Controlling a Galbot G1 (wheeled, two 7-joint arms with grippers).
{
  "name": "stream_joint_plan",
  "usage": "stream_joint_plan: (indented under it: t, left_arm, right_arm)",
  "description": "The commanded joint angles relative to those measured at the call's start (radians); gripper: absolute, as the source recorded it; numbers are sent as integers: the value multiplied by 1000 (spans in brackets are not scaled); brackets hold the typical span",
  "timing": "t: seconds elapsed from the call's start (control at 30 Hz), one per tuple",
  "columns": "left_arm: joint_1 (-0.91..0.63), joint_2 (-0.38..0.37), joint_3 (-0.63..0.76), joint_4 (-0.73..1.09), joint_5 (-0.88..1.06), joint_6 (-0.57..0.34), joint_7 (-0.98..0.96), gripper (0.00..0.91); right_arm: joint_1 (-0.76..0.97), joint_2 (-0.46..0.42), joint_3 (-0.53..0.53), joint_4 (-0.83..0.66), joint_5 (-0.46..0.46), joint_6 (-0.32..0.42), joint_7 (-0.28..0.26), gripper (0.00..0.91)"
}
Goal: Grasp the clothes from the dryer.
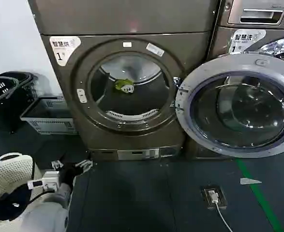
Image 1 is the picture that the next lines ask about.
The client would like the round glass dryer door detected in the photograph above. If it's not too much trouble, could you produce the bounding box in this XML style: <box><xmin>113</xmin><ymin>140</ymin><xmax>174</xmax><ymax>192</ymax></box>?
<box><xmin>175</xmin><ymin>52</ymin><xmax>284</xmax><ymax>159</ymax></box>

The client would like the white plug with cable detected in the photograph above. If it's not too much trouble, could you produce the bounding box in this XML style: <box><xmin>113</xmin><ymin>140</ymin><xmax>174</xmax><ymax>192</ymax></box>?
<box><xmin>208</xmin><ymin>189</ymin><xmax>232</xmax><ymax>232</ymax></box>

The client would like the green floor tape strip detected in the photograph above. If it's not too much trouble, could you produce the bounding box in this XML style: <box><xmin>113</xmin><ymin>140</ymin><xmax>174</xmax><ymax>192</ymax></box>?
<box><xmin>235</xmin><ymin>158</ymin><xmax>284</xmax><ymax>232</ymax></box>

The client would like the green patterned cloth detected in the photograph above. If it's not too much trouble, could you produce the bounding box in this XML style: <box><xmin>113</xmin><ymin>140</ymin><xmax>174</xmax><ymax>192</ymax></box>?
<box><xmin>114</xmin><ymin>78</ymin><xmax>135</xmax><ymax>94</ymax></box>

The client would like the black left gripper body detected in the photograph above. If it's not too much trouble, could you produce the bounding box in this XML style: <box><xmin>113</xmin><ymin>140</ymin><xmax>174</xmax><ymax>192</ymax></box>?
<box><xmin>59</xmin><ymin>163</ymin><xmax>84</xmax><ymax>189</ymax></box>

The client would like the grey slatted plastic crate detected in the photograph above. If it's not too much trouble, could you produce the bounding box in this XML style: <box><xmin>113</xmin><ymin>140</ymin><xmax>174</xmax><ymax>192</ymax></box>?
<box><xmin>20</xmin><ymin>96</ymin><xmax>79</xmax><ymax>135</ymax></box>

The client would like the white paper scrap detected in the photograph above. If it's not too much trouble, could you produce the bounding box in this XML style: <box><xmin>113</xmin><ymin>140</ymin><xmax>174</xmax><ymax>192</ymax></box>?
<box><xmin>239</xmin><ymin>177</ymin><xmax>263</xmax><ymax>186</ymax></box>

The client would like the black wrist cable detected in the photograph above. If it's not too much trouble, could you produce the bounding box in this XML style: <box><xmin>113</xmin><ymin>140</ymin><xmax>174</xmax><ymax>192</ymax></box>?
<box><xmin>0</xmin><ymin>184</ymin><xmax>56</xmax><ymax>221</ymax></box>

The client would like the grey upper dryer with handle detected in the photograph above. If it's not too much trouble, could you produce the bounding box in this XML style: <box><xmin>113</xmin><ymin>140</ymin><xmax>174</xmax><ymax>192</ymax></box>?
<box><xmin>218</xmin><ymin>0</ymin><xmax>284</xmax><ymax>28</ymax></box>

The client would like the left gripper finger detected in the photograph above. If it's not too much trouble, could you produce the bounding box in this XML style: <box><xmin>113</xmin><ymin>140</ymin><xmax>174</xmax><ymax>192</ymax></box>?
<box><xmin>75</xmin><ymin>159</ymin><xmax>93</xmax><ymax>173</ymax></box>
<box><xmin>51</xmin><ymin>159</ymin><xmax>64</xmax><ymax>170</ymax></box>

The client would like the black floor socket box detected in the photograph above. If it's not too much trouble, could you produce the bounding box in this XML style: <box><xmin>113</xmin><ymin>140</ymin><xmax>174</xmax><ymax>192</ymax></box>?
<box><xmin>199</xmin><ymin>184</ymin><xmax>228</xmax><ymax>209</ymax></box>

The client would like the grey dryer with open drum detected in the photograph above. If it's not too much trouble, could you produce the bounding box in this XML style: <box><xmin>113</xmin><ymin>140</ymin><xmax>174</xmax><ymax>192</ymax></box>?
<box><xmin>40</xmin><ymin>31</ymin><xmax>213</xmax><ymax>162</ymax></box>

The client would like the grey dryer with chrome door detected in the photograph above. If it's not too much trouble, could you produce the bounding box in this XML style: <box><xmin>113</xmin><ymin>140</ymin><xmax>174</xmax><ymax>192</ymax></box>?
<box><xmin>210</xmin><ymin>26</ymin><xmax>284</xmax><ymax>160</ymax></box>

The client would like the white lint filter grille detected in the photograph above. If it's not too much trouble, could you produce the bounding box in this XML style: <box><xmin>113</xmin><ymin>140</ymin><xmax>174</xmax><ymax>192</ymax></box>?
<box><xmin>106</xmin><ymin>108</ymin><xmax>159</xmax><ymax>121</ymax></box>

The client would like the white perforated laundry basket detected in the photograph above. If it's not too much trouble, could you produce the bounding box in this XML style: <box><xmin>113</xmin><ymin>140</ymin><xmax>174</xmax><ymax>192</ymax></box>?
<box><xmin>0</xmin><ymin>152</ymin><xmax>35</xmax><ymax>194</ymax></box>

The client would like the grey upper dryer plain panel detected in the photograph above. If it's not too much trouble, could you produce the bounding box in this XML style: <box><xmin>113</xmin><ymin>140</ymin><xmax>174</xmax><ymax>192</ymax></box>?
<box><xmin>27</xmin><ymin>0</ymin><xmax>222</xmax><ymax>36</ymax></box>

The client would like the black plastic laundry basket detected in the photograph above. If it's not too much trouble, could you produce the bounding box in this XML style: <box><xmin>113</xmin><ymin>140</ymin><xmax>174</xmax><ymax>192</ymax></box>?
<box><xmin>0</xmin><ymin>71</ymin><xmax>40</xmax><ymax>134</ymax></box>

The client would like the white number sticker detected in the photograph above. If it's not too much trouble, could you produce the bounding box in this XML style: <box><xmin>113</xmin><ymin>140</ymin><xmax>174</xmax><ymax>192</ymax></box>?
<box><xmin>229</xmin><ymin>29</ymin><xmax>268</xmax><ymax>54</ymax></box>
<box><xmin>49</xmin><ymin>36</ymin><xmax>82</xmax><ymax>67</ymax></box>

